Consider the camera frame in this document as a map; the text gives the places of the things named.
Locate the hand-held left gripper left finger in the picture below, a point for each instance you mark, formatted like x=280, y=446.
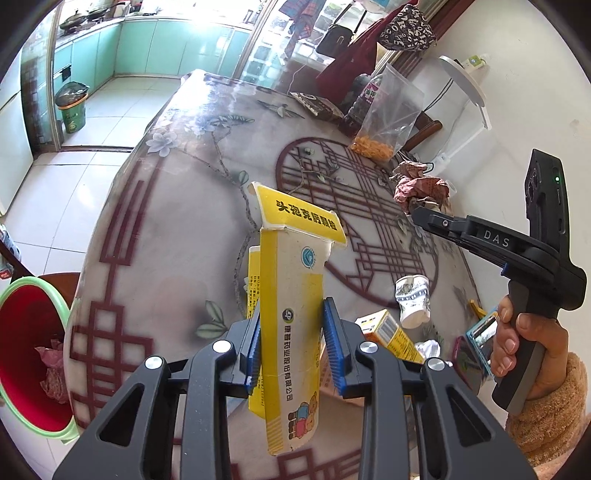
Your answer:
x=253, y=344

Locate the black handbag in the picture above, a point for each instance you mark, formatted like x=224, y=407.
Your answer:
x=339, y=37

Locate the crumpled paper cup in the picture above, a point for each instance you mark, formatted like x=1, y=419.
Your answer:
x=413, y=300

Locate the red bucket with green rim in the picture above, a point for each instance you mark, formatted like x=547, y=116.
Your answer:
x=27, y=369

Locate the teal kitchen cabinets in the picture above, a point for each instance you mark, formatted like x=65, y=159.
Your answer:
x=138, y=50

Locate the red patterned wrapper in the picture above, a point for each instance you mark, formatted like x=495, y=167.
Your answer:
x=425, y=189

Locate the clear bag of orange snacks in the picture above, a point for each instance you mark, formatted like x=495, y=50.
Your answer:
x=388, y=120

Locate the person's right forearm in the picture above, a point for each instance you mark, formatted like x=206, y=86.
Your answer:
x=549, y=420

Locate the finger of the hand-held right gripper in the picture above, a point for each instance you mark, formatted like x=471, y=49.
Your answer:
x=466, y=247
x=443, y=222

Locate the crumpled white tissue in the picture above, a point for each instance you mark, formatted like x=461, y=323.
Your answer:
x=429, y=350

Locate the person's right hand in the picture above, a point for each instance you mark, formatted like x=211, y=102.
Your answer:
x=549, y=350

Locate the tall yellow white box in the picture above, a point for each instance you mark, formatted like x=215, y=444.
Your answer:
x=291, y=286

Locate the black wok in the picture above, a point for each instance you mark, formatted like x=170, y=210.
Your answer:
x=74, y=21

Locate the black white patterned bag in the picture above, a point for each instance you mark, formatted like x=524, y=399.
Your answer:
x=408, y=27

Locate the dark flat packet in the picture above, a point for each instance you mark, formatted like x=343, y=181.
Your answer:
x=318, y=107

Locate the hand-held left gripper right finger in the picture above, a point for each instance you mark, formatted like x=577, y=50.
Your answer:
x=333, y=346

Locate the small blue framed mirror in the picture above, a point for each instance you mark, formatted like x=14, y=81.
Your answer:
x=482, y=341

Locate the dark red bag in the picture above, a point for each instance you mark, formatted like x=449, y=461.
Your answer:
x=360, y=60

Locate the plaid hanging garment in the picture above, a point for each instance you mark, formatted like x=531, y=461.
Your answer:
x=300, y=25

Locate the small orange yellow box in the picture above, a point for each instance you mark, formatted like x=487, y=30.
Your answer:
x=388, y=330

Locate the pink wrapper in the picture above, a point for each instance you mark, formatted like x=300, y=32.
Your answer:
x=53, y=374

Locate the green waste bin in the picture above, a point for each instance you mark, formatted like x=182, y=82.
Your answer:
x=73, y=110

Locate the dark plastic bottle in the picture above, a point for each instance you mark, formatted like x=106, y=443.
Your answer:
x=360, y=108

